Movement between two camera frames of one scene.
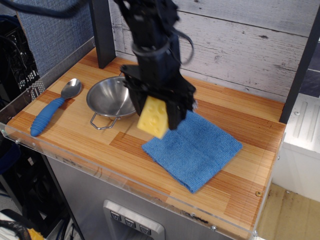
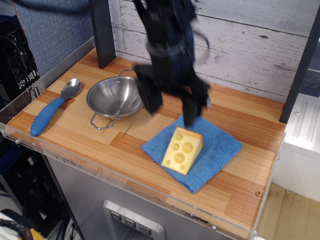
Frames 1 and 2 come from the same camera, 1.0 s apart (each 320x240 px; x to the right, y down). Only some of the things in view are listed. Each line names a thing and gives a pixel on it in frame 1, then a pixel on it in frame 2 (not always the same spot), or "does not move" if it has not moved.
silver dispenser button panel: x=123 y=223 does not move
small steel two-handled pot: x=109 y=99 does not move
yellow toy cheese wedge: x=153 y=117 → x=182 y=150
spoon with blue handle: x=70 y=88 does not move
